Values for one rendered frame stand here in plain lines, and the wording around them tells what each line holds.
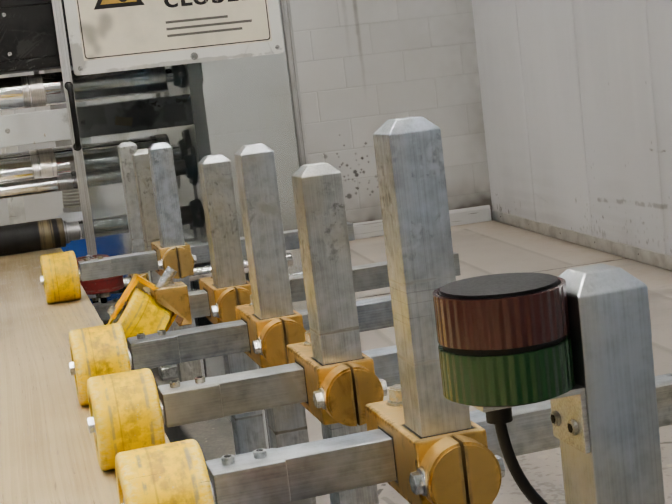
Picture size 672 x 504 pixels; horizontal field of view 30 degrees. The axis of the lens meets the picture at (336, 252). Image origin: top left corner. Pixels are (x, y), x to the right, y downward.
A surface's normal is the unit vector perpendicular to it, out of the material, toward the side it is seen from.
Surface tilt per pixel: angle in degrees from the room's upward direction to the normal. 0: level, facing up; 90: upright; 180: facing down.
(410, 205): 90
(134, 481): 42
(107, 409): 62
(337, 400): 90
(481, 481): 90
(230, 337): 90
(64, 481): 0
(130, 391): 46
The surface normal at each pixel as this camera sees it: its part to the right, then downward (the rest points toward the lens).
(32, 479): -0.11, -0.98
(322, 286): 0.26, 0.11
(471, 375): -0.61, 0.18
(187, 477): 0.15, -0.51
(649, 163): -0.97, 0.14
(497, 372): -0.22, 0.16
